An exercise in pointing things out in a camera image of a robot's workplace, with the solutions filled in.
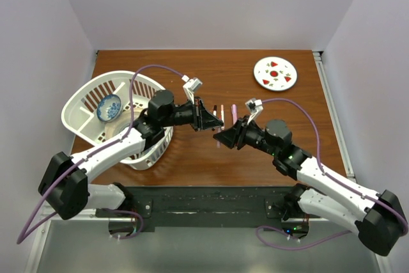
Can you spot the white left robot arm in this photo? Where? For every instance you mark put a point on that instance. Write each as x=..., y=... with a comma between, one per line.
x=67, y=185

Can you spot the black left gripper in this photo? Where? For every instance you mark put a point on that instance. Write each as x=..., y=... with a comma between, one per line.
x=201, y=119

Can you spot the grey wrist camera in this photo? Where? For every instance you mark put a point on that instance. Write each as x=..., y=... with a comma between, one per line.
x=255, y=107
x=191, y=86

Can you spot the white plastic basket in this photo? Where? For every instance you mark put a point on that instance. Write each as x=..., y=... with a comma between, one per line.
x=79, y=113

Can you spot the blue white porcelain bowl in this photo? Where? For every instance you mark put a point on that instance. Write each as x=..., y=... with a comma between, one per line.
x=109, y=108

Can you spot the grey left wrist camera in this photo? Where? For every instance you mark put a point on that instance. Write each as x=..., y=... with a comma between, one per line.
x=191, y=86

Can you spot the white thin pen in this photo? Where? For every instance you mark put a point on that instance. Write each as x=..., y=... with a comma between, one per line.
x=222, y=118

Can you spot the beige grey ceramic plate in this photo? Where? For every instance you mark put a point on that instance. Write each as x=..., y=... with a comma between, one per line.
x=116, y=126

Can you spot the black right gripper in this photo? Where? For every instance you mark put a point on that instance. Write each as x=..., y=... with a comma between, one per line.
x=228, y=137

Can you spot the pink highlighter pen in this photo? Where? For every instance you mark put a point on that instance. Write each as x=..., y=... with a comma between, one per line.
x=234, y=113

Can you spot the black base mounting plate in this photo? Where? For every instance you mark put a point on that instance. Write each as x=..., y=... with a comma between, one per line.
x=213, y=207

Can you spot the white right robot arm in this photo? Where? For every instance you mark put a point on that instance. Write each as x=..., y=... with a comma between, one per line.
x=377, y=218

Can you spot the aluminium frame rail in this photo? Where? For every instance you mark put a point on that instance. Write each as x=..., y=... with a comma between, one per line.
x=350, y=174

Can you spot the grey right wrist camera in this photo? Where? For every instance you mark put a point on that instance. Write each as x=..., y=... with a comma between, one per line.
x=255, y=107

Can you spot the white watermelon pattern plate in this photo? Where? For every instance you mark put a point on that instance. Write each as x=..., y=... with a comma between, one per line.
x=275, y=73

